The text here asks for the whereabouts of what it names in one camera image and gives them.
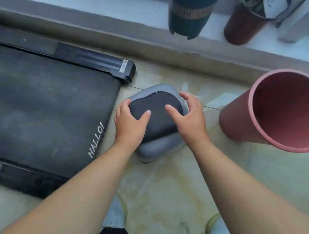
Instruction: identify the person's left hand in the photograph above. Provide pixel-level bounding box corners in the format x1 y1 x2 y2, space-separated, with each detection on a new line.
114 99 152 148

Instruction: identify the person's right hand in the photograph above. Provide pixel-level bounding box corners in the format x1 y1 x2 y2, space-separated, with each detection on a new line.
165 91 211 146

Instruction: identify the grey and black massager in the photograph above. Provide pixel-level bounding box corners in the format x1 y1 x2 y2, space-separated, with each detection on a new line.
126 83 189 163

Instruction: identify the person's left forearm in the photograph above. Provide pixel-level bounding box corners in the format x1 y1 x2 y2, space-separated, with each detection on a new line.
0 142 136 234

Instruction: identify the person's right forearm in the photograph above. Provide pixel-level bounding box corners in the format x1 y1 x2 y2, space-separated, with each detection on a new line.
191 139 309 234

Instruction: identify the black treadmill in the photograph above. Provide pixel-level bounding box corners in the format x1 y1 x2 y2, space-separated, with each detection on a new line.
0 25 136 199

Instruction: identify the pink plastic bin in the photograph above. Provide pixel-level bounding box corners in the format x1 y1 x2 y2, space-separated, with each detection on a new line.
219 69 309 153

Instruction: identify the person's left shoe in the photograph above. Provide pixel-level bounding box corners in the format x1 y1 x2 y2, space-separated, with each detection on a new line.
101 195 128 234

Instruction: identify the person's shoe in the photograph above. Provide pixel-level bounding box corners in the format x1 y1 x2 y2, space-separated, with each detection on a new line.
101 195 128 234
205 214 228 234

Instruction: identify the dark red pot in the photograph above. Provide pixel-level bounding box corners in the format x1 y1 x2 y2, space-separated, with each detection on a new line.
224 0 274 45

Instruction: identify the person's right shoe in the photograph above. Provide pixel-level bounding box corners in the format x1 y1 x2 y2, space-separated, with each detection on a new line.
205 214 228 234

